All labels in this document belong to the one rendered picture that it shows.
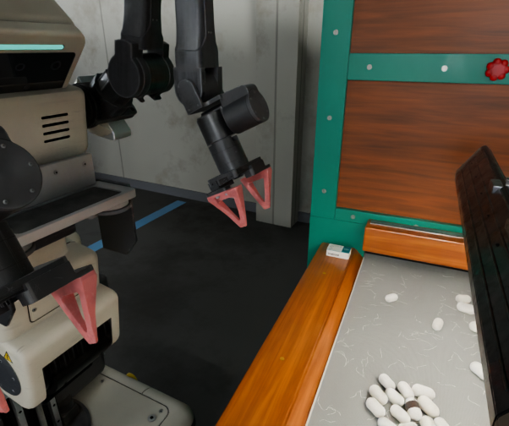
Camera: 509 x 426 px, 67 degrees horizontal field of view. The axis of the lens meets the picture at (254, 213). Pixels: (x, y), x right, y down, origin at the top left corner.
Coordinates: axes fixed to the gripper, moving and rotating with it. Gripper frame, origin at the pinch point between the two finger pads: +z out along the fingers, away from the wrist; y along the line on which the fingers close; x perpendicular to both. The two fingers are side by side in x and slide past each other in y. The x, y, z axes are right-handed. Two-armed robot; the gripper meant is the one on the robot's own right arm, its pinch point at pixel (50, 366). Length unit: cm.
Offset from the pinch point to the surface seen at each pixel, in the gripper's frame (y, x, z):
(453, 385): 44, -23, 40
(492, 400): 8.9, -35.3, 11.3
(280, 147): 236, 89, -3
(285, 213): 236, 106, 45
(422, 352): 50, -18, 38
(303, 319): 46, 2, 25
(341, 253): 74, 1, 24
